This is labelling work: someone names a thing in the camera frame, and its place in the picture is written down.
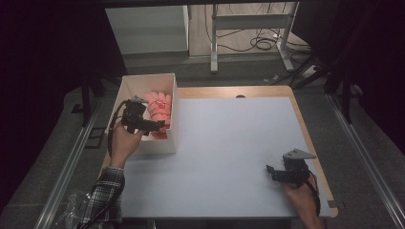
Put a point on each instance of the dark table grommet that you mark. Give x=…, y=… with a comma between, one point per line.
x=240, y=96

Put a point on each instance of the black tape patch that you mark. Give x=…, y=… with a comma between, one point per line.
x=332, y=203

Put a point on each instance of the black metal stand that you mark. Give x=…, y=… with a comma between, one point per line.
x=86, y=98
x=345, y=95

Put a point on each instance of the pink glove with red print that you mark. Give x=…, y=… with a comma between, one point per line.
x=159, y=108

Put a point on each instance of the person's right hand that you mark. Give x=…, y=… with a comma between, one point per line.
x=302, y=198

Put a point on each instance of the person's left hand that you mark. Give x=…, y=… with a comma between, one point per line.
x=124, y=144

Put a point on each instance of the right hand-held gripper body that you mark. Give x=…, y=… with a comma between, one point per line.
x=297, y=168

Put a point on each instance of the white box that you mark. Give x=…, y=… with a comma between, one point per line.
x=159, y=144

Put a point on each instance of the metal floor rail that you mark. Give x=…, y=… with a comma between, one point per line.
x=68, y=168
x=366, y=159

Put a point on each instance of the white cabinet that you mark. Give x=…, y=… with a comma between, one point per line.
x=149, y=30

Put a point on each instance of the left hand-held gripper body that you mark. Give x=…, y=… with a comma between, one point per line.
x=133, y=116

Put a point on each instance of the white power strip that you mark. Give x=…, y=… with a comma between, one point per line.
x=309, y=71

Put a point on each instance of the light blue table mat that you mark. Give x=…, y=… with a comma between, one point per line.
x=229, y=159

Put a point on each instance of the white metal desk frame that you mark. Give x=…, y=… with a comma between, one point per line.
x=248, y=22

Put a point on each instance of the clear plastic bag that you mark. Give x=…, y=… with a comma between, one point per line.
x=71, y=208

